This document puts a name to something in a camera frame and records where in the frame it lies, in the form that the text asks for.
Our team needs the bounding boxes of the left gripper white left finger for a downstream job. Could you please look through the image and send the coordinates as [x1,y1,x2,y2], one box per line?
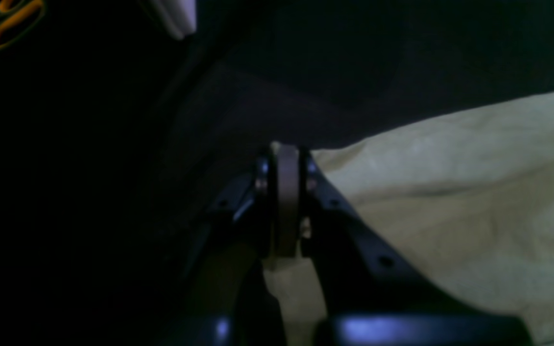
[152,149,277,346]

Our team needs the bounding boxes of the orange handled scissors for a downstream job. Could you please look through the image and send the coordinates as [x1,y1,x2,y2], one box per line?
[0,0,48,51]

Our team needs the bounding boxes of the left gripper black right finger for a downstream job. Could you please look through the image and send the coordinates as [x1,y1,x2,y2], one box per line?
[299,149,532,346]

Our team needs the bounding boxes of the black table cloth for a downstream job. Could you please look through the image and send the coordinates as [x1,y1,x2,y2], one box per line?
[0,0,554,346]

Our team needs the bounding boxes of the green T-shirt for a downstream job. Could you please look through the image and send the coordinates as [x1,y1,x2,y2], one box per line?
[263,89,554,346]

